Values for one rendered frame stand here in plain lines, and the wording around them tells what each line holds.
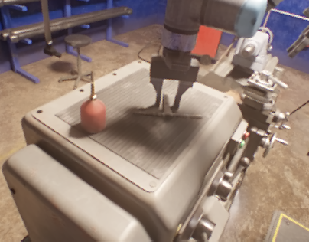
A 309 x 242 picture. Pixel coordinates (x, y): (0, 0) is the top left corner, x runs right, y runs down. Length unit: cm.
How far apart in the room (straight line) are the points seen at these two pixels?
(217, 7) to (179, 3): 9
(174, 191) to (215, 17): 39
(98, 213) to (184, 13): 47
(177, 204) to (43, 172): 31
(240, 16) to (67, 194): 52
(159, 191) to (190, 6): 40
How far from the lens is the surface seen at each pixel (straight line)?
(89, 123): 60
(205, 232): 73
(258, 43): 238
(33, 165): 63
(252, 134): 176
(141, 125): 65
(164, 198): 52
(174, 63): 56
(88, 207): 54
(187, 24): 58
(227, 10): 55
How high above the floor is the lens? 175
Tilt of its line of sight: 36 degrees down
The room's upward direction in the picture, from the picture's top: 9 degrees clockwise
